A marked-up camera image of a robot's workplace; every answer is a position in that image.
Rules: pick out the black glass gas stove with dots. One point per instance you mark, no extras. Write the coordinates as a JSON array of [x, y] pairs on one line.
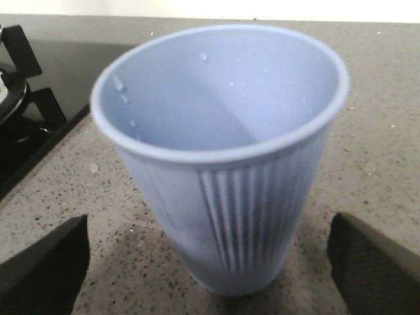
[[37, 112]]

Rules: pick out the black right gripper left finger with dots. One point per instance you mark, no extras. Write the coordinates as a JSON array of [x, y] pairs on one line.
[[46, 277]]

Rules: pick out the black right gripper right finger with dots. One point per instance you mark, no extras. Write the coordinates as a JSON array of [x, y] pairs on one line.
[[373, 273]]

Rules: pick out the black right burner pot support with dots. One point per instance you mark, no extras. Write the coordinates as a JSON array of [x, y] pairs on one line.
[[18, 94]]

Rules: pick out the light blue ribbed cup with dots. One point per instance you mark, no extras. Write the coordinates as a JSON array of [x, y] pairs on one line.
[[222, 128]]

